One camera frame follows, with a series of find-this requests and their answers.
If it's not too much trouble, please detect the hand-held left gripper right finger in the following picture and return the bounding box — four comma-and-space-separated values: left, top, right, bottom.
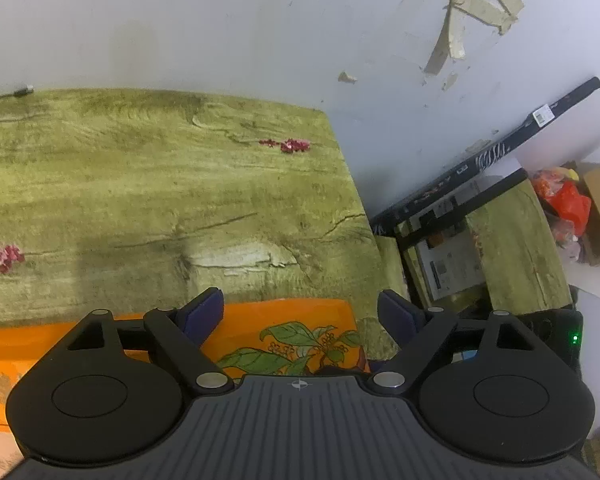
369, 289, 536, 395

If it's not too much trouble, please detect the long black flat box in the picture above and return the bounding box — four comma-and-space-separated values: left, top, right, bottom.
370, 76, 600, 236

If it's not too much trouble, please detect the white printed carton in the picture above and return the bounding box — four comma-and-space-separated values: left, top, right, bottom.
415, 232, 486, 301

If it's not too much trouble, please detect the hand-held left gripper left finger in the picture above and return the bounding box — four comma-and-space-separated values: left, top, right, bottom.
67, 288, 233, 395

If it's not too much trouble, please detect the black device with green light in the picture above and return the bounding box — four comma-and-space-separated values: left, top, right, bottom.
522, 309, 585, 376

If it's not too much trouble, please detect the green-covered stool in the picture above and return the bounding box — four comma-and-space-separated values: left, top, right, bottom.
392, 167, 576, 311

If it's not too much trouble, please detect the beige peeling wall tape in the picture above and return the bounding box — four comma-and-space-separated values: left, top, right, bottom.
422, 0, 526, 76

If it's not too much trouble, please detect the orange box lid with picture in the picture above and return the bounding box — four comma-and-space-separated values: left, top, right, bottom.
0, 298, 368, 466

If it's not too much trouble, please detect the red plastic bag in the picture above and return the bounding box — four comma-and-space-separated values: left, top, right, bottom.
532, 167, 593, 251

